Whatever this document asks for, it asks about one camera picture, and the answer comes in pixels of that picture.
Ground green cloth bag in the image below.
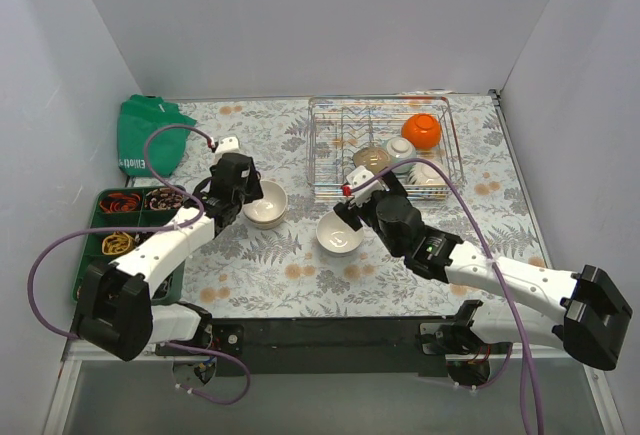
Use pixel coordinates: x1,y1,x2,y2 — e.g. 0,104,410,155
116,94,198,179

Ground white ribbed bowl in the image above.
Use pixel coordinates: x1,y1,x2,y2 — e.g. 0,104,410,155
316,211,364,256

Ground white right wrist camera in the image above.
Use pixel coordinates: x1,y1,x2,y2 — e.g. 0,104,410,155
341,166,386,206

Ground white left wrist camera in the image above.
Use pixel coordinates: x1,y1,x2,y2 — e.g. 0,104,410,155
211,136,240,154

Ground beige bowl front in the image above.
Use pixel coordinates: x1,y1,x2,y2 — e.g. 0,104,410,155
352,146,392,174

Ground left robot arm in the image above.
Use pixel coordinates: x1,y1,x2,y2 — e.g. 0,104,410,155
71,153,263,361

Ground metal corner bracket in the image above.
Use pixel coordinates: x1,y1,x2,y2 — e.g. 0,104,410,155
488,88,501,105

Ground metal wire dish rack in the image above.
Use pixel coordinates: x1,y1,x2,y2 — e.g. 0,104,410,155
307,95,465,201

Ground yellow hair ties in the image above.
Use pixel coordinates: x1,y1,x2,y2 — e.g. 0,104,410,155
102,230,135,257

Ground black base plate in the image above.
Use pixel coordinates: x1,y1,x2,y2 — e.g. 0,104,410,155
183,315,507,377

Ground white bowl dark leaf pattern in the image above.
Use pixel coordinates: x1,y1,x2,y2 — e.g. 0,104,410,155
407,161,446,186

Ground orange black hair ties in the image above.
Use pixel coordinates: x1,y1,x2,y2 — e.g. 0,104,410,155
97,190,143,214

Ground aluminium frame rail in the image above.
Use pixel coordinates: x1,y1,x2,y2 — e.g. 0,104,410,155
42,317,626,435

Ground brown pink patterned scrunchie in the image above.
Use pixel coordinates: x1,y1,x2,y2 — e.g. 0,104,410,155
144,187,184,211

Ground beige bowl orange flower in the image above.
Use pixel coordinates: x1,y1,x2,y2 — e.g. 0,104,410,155
247,213,286,230

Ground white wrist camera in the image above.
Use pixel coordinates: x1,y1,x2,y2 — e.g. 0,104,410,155
211,136,240,154
341,166,386,206

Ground green compartment tray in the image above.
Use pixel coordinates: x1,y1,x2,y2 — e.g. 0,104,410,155
71,187,178,301

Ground pale green patterned bowl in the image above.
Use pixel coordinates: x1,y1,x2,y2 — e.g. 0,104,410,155
383,136,416,163

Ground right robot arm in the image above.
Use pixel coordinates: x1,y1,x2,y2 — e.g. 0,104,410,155
334,166,633,371

